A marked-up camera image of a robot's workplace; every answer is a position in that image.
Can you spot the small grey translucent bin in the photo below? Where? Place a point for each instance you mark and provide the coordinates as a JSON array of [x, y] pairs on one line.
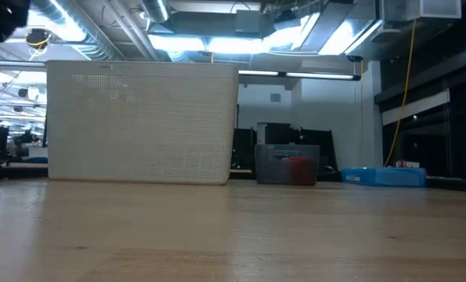
[[272, 168]]

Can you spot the large white plastic bin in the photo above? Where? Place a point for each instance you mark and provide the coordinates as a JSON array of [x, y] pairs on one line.
[[146, 125]]

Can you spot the black computer tower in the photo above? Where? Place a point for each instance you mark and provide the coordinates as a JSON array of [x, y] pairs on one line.
[[244, 149]]

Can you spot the long ceiling light fixture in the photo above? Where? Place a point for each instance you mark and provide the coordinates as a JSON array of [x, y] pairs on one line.
[[295, 74]]

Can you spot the grey ceiling box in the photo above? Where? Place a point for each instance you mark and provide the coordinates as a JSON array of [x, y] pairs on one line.
[[248, 21]]

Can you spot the blue first aid kit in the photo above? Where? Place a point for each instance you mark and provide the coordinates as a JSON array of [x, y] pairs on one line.
[[385, 177]]

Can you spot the round black ceiling fixture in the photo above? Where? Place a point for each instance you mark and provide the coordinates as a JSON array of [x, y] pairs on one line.
[[37, 37]]

